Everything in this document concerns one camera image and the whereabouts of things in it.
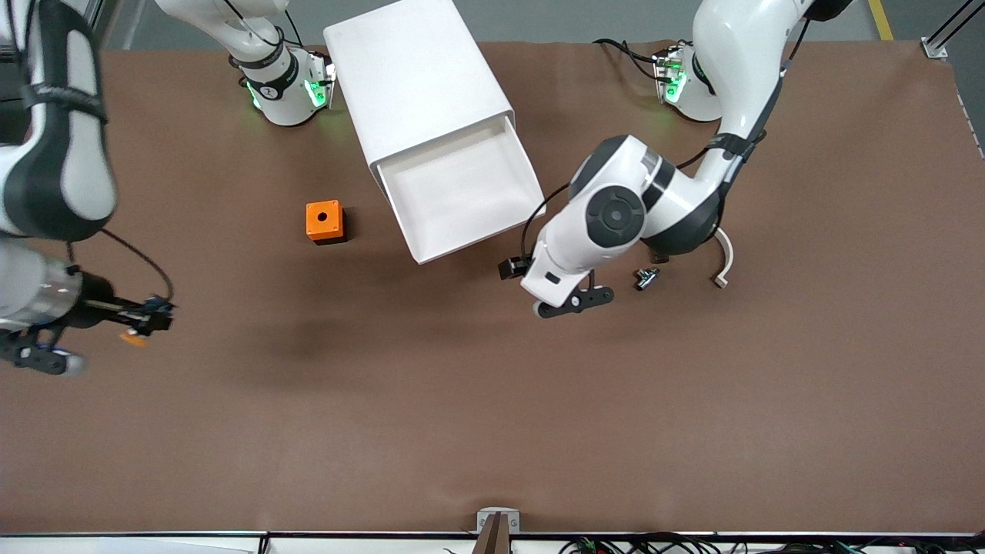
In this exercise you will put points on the orange box with black base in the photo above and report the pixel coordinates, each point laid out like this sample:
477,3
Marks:
331,227

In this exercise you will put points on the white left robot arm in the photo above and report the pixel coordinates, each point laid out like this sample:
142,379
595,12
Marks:
739,69

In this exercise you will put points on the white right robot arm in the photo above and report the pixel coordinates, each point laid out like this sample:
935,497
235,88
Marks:
54,154

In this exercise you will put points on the white plastic drawer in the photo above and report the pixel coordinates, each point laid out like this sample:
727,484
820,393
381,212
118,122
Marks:
462,192

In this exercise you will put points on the aluminium profile frame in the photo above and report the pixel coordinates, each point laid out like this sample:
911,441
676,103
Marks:
92,15

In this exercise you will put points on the aluminium frame corner bracket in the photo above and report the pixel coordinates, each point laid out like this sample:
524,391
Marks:
934,48

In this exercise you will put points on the grey metal table bracket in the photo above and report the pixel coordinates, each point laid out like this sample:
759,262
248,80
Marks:
498,515

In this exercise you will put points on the white curved plastic piece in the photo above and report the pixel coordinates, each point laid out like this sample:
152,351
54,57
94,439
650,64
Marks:
727,261

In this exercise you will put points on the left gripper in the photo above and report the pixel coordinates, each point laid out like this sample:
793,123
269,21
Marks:
509,268

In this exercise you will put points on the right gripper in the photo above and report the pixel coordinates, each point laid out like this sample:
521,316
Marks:
94,297

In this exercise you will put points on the white drawer cabinet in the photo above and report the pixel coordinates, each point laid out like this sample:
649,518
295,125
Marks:
415,77

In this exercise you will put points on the silver metal connector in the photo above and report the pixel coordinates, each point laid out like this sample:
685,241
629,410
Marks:
646,278

